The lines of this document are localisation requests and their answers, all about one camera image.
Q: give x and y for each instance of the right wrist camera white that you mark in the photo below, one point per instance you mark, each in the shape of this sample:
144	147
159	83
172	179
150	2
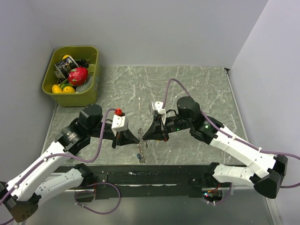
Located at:
157	107

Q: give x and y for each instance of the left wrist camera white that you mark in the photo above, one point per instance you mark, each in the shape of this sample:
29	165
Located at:
119	122

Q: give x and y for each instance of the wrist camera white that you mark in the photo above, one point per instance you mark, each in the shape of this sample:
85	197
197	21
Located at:
157	107
119	122

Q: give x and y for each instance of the yellow mango toy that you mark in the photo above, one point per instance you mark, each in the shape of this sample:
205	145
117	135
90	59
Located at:
68	90

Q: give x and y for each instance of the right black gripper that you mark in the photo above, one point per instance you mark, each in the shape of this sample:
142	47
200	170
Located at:
155	131

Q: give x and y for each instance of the red dragon fruit toy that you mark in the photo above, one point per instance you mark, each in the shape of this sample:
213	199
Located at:
78	76

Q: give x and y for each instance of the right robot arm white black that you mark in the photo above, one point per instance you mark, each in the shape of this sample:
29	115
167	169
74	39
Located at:
263	171

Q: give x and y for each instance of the yellow lemon toy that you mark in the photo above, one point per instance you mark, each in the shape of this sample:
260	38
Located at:
56	89

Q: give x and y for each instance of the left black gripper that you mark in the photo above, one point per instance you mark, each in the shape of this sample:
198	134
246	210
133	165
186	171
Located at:
126	138

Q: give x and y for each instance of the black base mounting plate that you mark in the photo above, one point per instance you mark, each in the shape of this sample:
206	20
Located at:
150	180

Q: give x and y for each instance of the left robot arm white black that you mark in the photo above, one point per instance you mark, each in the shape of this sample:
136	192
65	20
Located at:
63	165

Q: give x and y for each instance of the black printed paper cup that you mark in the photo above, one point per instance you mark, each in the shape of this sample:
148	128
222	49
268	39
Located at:
64	67

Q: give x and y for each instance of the olive green plastic bin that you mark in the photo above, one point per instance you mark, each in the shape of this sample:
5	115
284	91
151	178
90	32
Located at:
79	99

